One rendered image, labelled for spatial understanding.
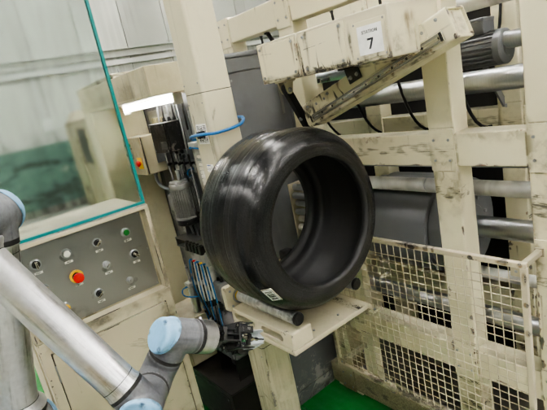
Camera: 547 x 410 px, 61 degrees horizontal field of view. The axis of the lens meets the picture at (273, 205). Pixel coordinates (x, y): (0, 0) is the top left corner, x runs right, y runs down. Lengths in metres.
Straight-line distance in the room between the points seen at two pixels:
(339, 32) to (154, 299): 1.28
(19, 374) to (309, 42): 1.27
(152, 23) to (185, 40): 9.94
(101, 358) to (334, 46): 1.09
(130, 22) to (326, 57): 10.07
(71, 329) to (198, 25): 1.08
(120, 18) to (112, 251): 9.71
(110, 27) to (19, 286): 10.35
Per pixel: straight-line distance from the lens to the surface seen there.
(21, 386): 1.40
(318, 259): 1.80
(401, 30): 1.43
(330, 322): 1.67
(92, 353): 1.13
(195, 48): 1.70
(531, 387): 1.73
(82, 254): 1.96
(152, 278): 2.08
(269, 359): 2.00
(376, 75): 1.59
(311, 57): 1.60
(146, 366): 1.27
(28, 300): 1.12
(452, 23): 1.45
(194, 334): 1.23
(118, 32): 11.33
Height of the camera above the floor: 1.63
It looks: 14 degrees down
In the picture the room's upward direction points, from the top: 12 degrees counter-clockwise
